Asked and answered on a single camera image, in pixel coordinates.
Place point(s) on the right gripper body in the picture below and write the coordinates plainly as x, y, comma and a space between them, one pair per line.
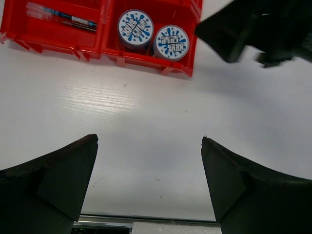
280, 29

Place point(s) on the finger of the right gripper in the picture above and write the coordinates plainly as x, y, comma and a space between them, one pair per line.
227, 30

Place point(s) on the red pen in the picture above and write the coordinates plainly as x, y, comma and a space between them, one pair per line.
67, 22

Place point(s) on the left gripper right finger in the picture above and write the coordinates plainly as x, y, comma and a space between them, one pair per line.
248, 198

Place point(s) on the red compartment bin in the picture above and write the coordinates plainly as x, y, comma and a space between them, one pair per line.
40, 35

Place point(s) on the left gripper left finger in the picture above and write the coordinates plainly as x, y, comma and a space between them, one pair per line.
45, 195

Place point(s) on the blue round tub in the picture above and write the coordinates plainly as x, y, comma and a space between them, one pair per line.
171, 43
135, 29

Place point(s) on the blue pen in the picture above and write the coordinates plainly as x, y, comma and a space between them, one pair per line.
46, 11

